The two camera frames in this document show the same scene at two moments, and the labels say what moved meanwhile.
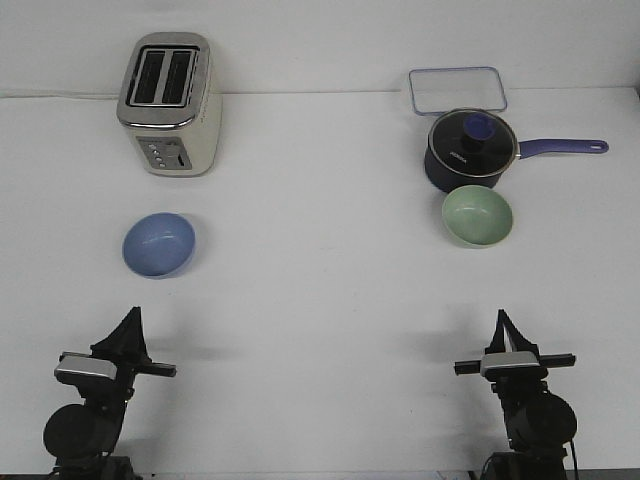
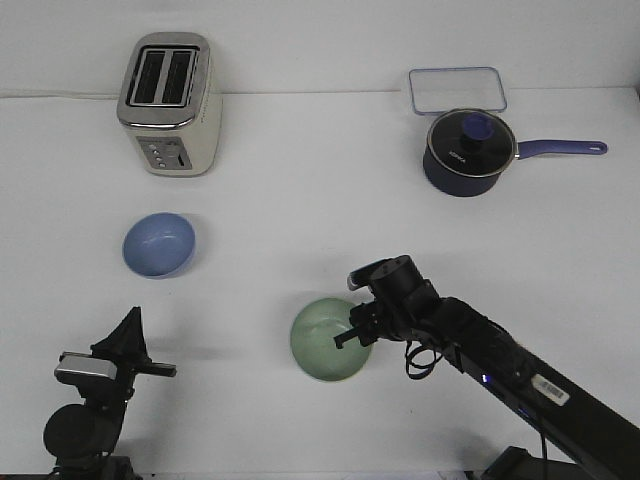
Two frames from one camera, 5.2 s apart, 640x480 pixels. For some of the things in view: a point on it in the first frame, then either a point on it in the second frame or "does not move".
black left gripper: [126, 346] does not move
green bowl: [476, 217] -> [313, 345]
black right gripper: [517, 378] -> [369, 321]
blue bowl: [158, 245] does not move
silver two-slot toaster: [165, 102] does not move
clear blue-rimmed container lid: [440, 90] does not move
